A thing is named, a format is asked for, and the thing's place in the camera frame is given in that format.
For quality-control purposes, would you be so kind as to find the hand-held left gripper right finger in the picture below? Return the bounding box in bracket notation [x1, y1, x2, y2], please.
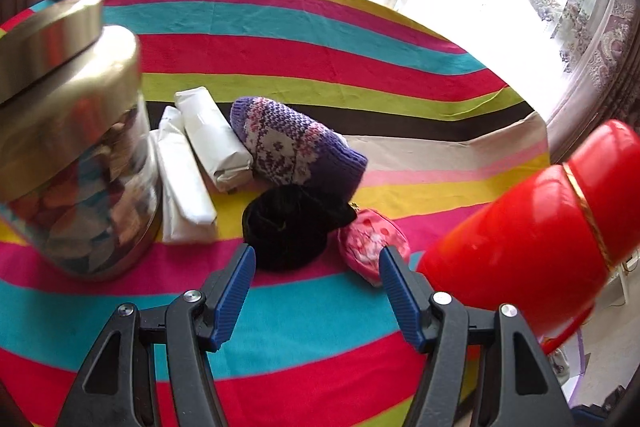
[378, 245, 576, 427]

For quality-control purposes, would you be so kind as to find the colourful striped blanket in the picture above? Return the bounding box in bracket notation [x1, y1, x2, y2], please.
[0, 0, 552, 427]

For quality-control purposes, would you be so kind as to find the red thermos flask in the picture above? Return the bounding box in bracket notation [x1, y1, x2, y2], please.
[416, 119, 640, 356]

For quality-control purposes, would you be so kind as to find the glass jar with gold lid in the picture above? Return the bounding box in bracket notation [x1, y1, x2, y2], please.
[0, 0, 164, 282]

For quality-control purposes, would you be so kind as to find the pink coin purse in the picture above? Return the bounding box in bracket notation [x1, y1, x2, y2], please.
[337, 207, 412, 289]

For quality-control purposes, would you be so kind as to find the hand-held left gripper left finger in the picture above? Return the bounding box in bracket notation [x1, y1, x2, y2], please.
[56, 243, 257, 427]

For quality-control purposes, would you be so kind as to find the white wrapped packet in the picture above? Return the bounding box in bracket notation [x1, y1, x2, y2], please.
[174, 87, 255, 193]
[157, 105, 219, 228]
[149, 129, 219, 244]

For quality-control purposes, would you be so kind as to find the purple knitted hat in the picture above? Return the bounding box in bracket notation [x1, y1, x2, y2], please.
[229, 96, 370, 198]

